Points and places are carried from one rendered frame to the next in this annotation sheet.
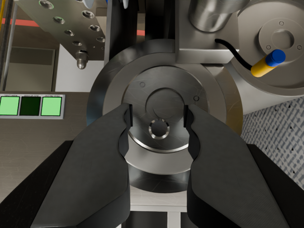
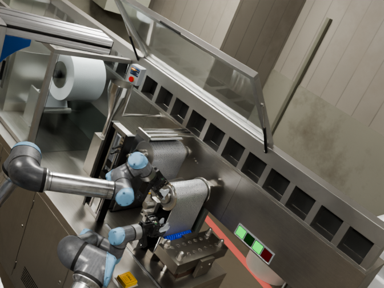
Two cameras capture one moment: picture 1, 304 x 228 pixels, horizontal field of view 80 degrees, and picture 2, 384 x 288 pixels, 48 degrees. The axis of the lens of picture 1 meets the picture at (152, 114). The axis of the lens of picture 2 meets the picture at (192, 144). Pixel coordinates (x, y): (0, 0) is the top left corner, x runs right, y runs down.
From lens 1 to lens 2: 2.03 m
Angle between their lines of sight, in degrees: 39
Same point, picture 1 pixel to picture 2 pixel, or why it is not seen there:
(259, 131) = (167, 172)
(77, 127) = (235, 214)
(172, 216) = (219, 152)
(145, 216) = (239, 154)
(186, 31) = (155, 204)
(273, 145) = (164, 169)
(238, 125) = not seen: hidden behind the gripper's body
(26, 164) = (262, 214)
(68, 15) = (195, 247)
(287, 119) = not seen: hidden behind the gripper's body
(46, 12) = (199, 252)
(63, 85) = not seen: outside the picture
